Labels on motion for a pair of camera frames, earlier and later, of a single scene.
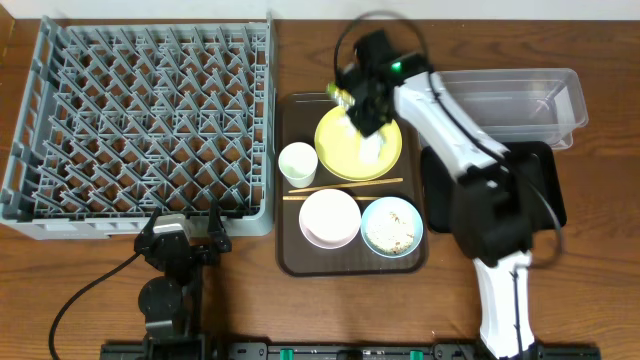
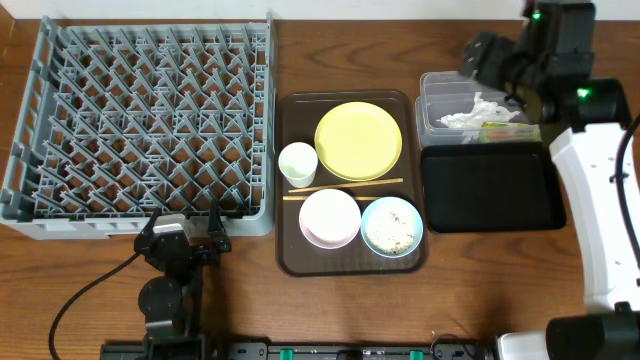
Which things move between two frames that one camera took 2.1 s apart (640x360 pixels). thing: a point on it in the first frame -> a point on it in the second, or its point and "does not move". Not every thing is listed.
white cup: [298, 161] does not move
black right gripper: [368, 130] -> [494, 53]
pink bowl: [330, 218] does not move
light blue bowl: [392, 227] does not move
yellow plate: [337, 146] does not move
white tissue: [368, 148] -> [483, 112]
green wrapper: [341, 96] -> [499, 132]
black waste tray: [541, 167] does not move
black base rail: [332, 351] does not move
